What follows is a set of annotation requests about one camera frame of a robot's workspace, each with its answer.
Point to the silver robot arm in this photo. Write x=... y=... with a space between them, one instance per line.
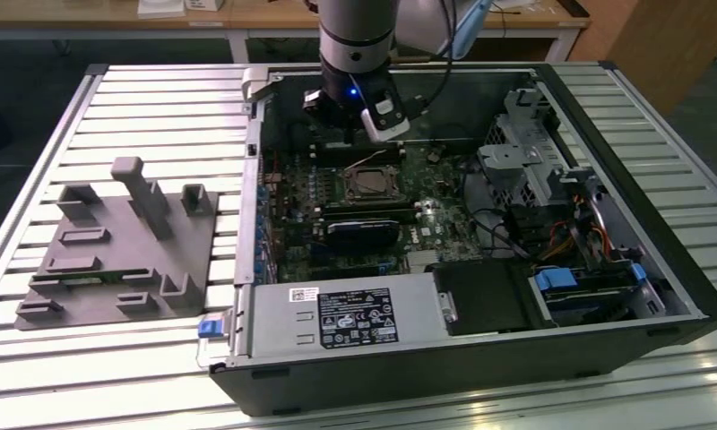
x=352 y=31

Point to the black RAM slot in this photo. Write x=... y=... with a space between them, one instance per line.
x=364 y=216
x=335 y=159
x=364 y=207

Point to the CPU socket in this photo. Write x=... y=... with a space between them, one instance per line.
x=348 y=191

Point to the black graphics card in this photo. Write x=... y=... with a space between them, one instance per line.
x=362 y=233

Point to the grey metal disk bay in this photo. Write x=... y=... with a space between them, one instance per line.
x=508 y=161

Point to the green motherboard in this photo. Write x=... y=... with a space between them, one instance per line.
x=443 y=224

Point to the white box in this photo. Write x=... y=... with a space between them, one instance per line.
x=204 y=4

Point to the white paper stack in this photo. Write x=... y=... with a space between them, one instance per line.
x=162 y=9

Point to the small silver heat sink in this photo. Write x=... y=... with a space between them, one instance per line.
x=424 y=262

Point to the wooden desk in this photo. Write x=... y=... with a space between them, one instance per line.
x=96 y=22

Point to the grey power supply unit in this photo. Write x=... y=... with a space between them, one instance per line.
x=275 y=313

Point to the black plastic drive shroud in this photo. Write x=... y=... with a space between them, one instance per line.
x=484 y=295

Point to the grey parts rack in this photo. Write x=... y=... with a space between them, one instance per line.
x=126 y=251

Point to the blue disk carrier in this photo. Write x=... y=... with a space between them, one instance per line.
x=557 y=280

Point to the blue case latch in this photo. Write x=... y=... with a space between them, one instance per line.
x=212 y=327

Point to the wooden cabinet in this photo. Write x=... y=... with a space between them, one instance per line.
x=663 y=45

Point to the green RAM stick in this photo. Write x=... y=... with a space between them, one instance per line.
x=96 y=278

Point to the blue plastic clip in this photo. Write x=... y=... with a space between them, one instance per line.
x=638 y=274

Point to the black open PC case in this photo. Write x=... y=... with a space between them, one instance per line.
x=395 y=385

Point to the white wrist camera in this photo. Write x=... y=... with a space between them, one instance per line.
x=386 y=118

